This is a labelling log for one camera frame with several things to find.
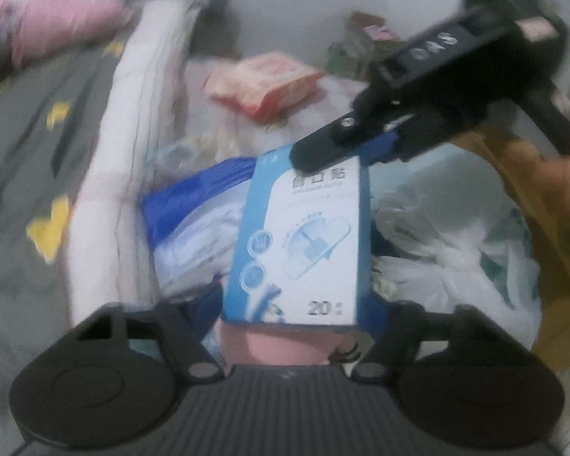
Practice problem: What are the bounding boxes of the blue and white paper box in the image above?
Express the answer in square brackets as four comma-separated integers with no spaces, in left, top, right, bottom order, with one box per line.
[221,147,374,328]

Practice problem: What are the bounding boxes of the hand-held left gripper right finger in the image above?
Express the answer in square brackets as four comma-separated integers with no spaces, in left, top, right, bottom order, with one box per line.
[350,293,505,385]

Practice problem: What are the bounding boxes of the pink quilt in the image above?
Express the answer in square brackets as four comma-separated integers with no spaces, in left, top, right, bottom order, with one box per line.
[0,0,138,81]

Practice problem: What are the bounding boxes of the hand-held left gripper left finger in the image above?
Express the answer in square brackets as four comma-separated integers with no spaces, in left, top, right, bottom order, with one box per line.
[76,282,226,385]

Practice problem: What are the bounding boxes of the green container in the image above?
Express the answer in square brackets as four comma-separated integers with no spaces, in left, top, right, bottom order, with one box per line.
[327,40,357,79]

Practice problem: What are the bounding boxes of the large cardboard box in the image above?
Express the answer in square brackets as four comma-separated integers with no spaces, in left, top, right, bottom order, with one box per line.
[451,128,570,376]

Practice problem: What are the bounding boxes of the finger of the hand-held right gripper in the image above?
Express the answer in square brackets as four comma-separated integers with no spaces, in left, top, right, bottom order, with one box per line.
[360,122,458,165]
[289,113,377,173]

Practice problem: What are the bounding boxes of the grey bed sheet yellow print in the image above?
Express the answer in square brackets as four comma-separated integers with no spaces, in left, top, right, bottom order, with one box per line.
[0,38,138,456]

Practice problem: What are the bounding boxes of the white plastic bag blue print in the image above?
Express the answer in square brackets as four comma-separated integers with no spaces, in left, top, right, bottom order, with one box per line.
[370,152,542,347]

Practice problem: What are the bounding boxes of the blue and white wipes pack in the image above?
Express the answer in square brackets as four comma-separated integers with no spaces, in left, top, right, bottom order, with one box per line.
[140,154,267,300]

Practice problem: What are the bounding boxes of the pink tissue packet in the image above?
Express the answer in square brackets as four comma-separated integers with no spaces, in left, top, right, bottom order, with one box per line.
[204,52,326,119]

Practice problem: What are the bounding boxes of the cardboard boxes by wall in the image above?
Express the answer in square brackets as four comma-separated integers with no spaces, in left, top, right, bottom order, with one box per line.
[346,9,396,81]

